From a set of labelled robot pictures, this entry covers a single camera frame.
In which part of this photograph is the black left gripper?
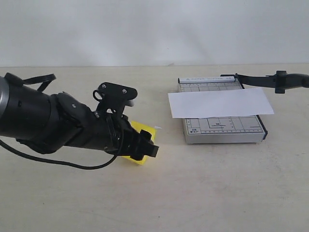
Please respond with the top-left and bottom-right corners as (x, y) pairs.
(65, 110), (159, 161)

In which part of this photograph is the yellow foam cube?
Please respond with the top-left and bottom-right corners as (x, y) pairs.
(123, 121), (157, 165)

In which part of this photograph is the white paper sheet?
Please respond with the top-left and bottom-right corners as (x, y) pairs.
(168, 87), (274, 118)

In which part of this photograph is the black cutter blade arm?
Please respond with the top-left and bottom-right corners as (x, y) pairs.
(220, 70), (309, 94)

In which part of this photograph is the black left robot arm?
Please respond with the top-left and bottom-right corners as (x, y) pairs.
(0, 72), (159, 160)

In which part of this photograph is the grey metal paper cutter base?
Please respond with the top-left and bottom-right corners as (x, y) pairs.
(178, 74), (268, 144)

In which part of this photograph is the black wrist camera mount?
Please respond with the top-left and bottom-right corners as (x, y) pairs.
(93, 82), (138, 116)

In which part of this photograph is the black cable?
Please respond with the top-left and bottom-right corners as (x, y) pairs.
(0, 73), (126, 170)

